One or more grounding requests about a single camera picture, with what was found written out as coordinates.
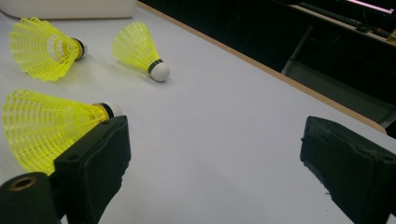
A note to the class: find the white box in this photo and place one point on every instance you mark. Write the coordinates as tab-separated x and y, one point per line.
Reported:
62	7

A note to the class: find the grey metal stand bar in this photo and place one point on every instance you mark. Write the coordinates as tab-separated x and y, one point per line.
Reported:
297	49

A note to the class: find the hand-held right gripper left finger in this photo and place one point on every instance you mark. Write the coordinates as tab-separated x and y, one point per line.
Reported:
93	161

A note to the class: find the dark desk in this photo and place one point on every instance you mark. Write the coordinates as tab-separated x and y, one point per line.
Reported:
342	26

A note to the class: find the black keyboard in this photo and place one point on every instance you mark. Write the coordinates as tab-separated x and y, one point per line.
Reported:
333	14

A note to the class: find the grey panel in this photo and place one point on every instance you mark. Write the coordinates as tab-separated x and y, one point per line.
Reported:
339	90

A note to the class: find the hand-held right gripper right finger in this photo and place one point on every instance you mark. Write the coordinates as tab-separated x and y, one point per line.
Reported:
351	168

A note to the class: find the yellow plastic shuttlecock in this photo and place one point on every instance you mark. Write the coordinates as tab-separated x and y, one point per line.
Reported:
37	124
134	46
34	46

